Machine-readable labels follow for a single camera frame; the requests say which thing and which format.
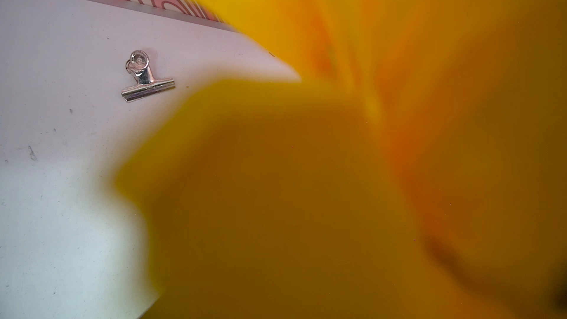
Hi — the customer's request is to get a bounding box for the large yellow sunflower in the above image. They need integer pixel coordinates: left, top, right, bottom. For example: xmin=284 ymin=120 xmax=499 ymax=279
xmin=116 ymin=0 xmax=566 ymax=318

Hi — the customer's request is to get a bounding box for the silver bulldog clip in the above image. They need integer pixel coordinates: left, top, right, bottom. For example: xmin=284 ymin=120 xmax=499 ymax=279
xmin=121 ymin=50 xmax=176 ymax=103

